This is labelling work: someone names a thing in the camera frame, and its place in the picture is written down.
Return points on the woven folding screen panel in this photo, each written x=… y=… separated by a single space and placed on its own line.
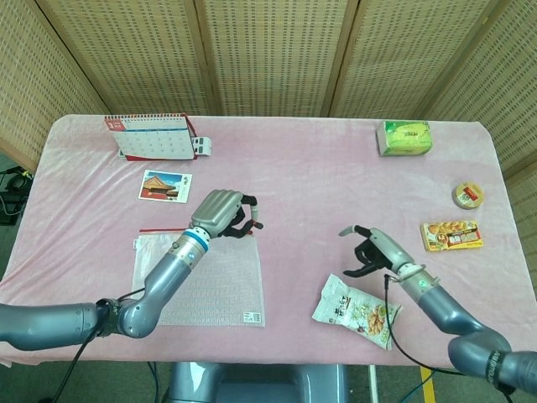
x=516 y=105
x=277 y=54
x=134 y=54
x=29 y=84
x=411 y=54

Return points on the pink tablecloth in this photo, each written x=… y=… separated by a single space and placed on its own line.
x=302 y=189

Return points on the white mesh zipper pouch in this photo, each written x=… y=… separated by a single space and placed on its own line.
x=222 y=285

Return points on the yellow snack box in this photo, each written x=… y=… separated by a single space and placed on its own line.
x=452 y=236

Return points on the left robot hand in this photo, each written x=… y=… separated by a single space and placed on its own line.
x=218 y=210

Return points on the small white plastic device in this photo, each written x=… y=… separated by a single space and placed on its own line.
x=202 y=145

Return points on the grey robot torso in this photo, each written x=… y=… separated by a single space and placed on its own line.
x=251 y=384

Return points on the green tissue pack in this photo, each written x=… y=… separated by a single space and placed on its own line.
x=405 y=138

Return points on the round orange tin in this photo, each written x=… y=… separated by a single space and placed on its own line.
x=467 y=195

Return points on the palace photo postcard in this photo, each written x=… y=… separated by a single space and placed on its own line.
x=165 y=185

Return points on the red desk calendar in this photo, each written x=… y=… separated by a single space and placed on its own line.
x=155 y=140

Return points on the pale green snack bag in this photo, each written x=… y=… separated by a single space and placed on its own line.
x=352 y=312

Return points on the white table leg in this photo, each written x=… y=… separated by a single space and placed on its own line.
x=373 y=384

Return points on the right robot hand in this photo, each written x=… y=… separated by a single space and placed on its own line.
x=384 y=249

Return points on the black floor equipment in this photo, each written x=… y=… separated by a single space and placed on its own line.
x=12 y=193

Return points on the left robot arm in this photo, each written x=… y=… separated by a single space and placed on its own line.
x=138 y=310

